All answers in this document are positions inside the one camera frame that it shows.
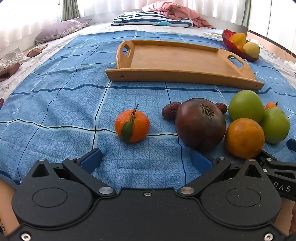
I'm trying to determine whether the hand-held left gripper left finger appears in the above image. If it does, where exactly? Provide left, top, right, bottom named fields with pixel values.
left=31, top=148, right=117, bottom=198

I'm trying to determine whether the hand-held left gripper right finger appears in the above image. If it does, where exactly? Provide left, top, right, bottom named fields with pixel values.
left=177, top=152, right=263, bottom=197

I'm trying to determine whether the green apple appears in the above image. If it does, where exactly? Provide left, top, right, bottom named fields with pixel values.
left=228, top=90, right=265, bottom=125
left=260, top=107, right=290, bottom=144

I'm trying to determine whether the red date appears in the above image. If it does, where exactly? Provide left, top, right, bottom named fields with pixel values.
left=161, top=102, right=181, bottom=121
left=215, top=103, right=228, bottom=114

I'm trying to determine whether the tangerine with green leaf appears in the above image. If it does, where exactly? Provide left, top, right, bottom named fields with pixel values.
left=114, top=104, right=150, bottom=143

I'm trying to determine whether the wooden tray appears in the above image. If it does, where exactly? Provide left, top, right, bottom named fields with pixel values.
left=105, top=40, right=265, bottom=90

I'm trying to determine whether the dark purple tomato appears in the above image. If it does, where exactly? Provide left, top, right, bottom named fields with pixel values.
left=174, top=98, right=227, bottom=151

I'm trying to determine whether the round orange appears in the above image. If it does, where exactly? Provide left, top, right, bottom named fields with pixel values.
left=225, top=118, right=265, bottom=159

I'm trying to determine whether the person's right leg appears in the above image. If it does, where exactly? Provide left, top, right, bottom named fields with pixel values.
left=276, top=197, right=296, bottom=237

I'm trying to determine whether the person's leg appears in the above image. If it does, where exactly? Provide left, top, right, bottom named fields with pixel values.
left=276, top=197, right=296, bottom=237
left=0, top=179, right=21, bottom=235

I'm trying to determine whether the blue checked blanket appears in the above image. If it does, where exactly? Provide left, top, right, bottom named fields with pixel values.
left=0, top=31, right=296, bottom=189

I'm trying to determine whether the person's left leg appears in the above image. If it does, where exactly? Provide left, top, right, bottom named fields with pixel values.
left=0, top=179, right=21, bottom=235

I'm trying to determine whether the grey patterned bed sheet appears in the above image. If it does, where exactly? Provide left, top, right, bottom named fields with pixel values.
left=0, top=20, right=296, bottom=99

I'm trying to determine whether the yellow orange fruit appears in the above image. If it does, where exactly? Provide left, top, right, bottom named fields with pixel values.
left=229, top=33, right=247, bottom=48

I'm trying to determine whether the brown cloth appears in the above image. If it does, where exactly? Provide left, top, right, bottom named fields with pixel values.
left=23, top=44, right=48, bottom=57
left=0, top=61, right=21, bottom=82

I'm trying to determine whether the red glass bowl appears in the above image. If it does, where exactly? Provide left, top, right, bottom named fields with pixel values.
left=222, top=29, right=261, bottom=62

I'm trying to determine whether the white cloth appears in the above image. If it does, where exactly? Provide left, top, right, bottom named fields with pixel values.
left=0, top=50, right=31, bottom=68

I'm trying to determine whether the purple pillow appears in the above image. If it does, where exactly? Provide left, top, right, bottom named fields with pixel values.
left=35, top=19, right=92, bottom=46

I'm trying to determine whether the grey curtain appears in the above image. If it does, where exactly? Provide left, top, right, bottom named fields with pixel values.
left=62, top=0, right=80, bottom=22
left=232, top=0, right=252, bottom=26

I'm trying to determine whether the blue white striped pillow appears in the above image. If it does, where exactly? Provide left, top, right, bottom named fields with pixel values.
left=111, top=11, right=194, bottom=28

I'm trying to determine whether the pink quilt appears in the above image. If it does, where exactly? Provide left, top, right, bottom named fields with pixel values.
left=142, top=1, right=216, bottom=29

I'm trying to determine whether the white sheer curtain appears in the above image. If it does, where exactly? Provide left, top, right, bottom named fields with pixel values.
left=0, top=0, right=64, bottom=50
left=80, top=0, right=233, bottom=22

